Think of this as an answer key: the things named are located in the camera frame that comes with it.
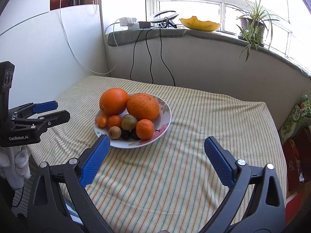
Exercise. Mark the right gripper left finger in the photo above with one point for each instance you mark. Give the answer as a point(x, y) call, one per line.
point(47, 211)

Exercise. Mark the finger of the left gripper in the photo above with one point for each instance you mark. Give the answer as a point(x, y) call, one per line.
point(42, 122)
point(36, 107)

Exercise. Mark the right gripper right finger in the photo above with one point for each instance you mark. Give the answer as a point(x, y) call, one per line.
point(265, 211)

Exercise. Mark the small bright mandarin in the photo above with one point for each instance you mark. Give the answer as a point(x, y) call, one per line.
point(102, 121)

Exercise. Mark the dark tangerine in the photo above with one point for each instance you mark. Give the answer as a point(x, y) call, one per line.
point(114, 120)

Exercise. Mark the brown kiwi fruit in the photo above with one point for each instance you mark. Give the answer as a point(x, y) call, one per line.
point(114, 132)

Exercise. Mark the large smooth orange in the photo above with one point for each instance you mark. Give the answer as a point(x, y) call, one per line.
point(113, 101)

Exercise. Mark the dark plum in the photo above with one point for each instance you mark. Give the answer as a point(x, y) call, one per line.
point(134, 135)
point(125, 134)

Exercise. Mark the green brown pear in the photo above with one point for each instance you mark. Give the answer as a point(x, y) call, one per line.
point(128, 122)

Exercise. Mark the mandarin with stem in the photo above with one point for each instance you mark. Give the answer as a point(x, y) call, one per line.
point(145, 130)

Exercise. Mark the large rough orange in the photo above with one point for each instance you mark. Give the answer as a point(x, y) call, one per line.
point(143, 106)

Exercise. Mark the white gloved left hand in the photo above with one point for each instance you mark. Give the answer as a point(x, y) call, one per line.
point(15, 165)

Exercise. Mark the red box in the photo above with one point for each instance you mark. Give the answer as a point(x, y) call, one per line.
point(297, 156)

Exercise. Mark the green juice carton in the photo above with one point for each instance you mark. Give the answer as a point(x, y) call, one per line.
point(298, 118)

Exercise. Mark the floral white plate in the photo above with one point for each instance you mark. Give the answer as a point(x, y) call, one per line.
point(162, 118)

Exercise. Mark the white power strip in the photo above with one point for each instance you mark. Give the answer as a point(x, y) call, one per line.
point(130, 22)

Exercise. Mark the black power adapter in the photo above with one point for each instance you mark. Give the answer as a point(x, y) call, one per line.
point(144, 25)

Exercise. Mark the yellow wavy bowl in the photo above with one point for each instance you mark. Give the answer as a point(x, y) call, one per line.
point(194, 24)

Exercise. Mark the potted spider plant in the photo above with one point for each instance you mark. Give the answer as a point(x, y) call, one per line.
point(257, 19)

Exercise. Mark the black ring light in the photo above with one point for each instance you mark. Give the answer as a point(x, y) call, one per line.
point(164, 19)

